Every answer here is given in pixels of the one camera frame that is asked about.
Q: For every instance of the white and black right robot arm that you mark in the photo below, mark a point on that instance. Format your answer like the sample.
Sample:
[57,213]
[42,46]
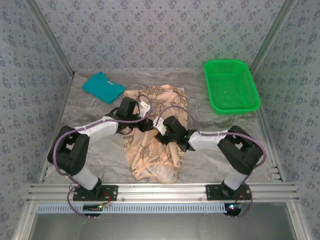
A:
[207,140]

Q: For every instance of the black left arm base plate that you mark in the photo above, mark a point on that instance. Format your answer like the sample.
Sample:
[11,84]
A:
[110,193]

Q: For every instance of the peach printed t-shirt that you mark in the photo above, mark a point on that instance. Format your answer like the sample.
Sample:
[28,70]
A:
[150,155]

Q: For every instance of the aluminium corner post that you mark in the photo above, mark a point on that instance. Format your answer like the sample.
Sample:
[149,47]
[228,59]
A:
[52,37]
[271,37]

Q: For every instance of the green plastic basket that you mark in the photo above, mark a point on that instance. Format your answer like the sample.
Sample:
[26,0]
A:
[231,87]

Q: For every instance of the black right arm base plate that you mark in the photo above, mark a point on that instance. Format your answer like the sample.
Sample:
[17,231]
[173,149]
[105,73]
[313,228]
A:
[212,193]

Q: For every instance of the aluminium frame leg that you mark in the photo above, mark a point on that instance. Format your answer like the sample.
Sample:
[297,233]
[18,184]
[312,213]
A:
[25,222]
[297,222]

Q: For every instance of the aluminium table edge rail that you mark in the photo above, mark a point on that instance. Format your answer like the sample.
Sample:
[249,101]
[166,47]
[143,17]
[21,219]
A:
[61,112]
[265,118]

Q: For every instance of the teal folded t-shirt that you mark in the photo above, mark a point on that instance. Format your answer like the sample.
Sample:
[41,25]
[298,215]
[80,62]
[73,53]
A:
[102,87]

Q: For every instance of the grey metal sheet panel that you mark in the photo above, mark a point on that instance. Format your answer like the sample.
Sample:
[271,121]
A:
[160,227]

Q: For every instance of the aluminium mounting rail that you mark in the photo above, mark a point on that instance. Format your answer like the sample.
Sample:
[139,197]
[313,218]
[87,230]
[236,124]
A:
[160,192]

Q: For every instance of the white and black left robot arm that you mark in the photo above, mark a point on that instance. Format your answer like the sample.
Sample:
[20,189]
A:
[100,127]

